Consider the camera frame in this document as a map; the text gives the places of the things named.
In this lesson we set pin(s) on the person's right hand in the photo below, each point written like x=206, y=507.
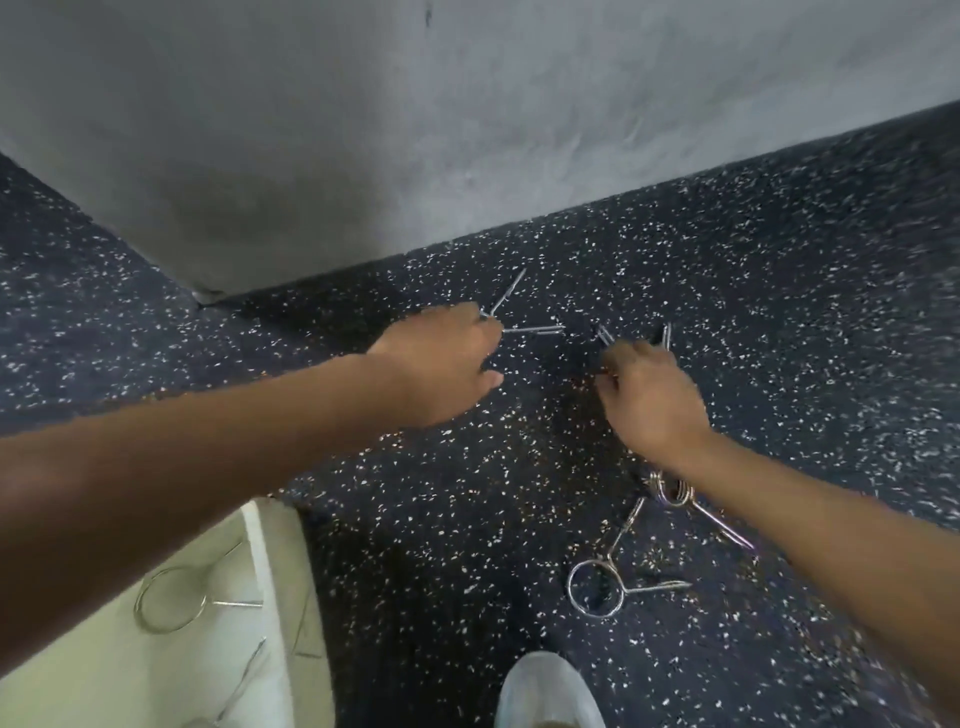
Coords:
x=652, y=409

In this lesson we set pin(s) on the person's left hand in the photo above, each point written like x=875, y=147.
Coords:
x=435, y=367

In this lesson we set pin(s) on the person's left thumb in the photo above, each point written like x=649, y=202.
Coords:
x=491, y=379

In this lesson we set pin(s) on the person's right thumb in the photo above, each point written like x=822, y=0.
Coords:
x=609, y=384

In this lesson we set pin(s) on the silver spring collar clip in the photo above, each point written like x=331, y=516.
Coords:
x=244, y=675
x=596, y=592
x=604, y=334
x=712, y=519
x=525, y=328
x=169, y=600

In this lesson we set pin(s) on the person's right forearm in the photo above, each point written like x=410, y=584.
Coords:
x=825, y=540

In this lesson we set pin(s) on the person's left forearm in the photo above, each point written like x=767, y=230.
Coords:
x=187, y=465

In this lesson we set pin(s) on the white shoe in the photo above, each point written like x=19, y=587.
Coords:
x=547, y=694

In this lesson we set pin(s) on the white box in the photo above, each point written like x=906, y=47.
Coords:
x=112, y=675

